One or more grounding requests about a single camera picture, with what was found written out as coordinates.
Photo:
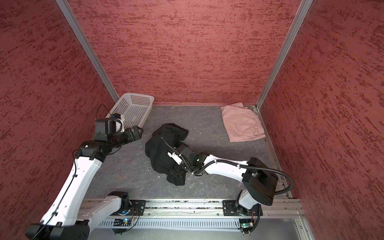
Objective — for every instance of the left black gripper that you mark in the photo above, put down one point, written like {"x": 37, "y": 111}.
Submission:
{"x": 131, "y": 138}

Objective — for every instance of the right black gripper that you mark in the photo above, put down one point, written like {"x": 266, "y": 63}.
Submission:
{"x": 177, "y": 169}

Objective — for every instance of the black shorts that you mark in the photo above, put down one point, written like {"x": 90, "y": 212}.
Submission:
{"x": 167, "y": 137}

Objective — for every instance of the pink shorts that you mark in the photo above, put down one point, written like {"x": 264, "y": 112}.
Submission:
{"x": 241, "y": 123}

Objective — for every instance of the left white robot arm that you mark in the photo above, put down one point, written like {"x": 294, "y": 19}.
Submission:
{"x": 63, "y": 221}

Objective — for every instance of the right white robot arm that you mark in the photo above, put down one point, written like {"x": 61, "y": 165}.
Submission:
{"x": 259, "y": 181}

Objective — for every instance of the white plastic laundry basket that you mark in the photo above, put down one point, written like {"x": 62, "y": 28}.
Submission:
{"x": 135, "y": 108}

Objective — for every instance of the left circuit board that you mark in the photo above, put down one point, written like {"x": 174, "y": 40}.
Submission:
{"x": 125, "y": 223}

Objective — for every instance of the circuit board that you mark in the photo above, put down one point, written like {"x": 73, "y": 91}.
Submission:
{"x": 246, "y": 225}
{"x": 125, "y": 223}

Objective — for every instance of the right circuit board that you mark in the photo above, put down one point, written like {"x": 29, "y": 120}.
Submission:
{"x": 246, "y": 225}

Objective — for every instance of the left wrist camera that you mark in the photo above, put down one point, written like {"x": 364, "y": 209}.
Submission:
{"x": 107, "y": 128}

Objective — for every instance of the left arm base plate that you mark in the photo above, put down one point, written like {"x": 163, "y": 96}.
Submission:
{"x": 135, "y": 207}

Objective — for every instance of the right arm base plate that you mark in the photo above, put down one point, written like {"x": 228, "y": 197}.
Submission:
{"x": 231, "y": 208}

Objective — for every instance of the white slotted cable duct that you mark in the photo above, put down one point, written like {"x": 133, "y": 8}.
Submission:
{"x": 174, "y": 224}

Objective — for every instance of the left aluminium corner post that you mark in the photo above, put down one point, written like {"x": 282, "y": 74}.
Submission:
{"x": 79, "y": 33}

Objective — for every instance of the aluminium corner post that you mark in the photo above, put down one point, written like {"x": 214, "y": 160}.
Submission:
{"x": 79, "y": 33}
{"x": 290, "y": 37}

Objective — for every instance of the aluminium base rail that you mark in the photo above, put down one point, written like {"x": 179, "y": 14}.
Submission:
{"x": 213, "y": 208}

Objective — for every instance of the right aluminium corner post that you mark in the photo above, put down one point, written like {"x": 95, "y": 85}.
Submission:
{"x": 290, "y": 37}

